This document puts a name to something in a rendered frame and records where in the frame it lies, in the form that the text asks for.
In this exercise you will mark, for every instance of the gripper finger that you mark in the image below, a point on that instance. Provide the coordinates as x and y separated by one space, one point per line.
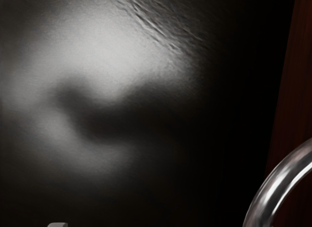
57 224

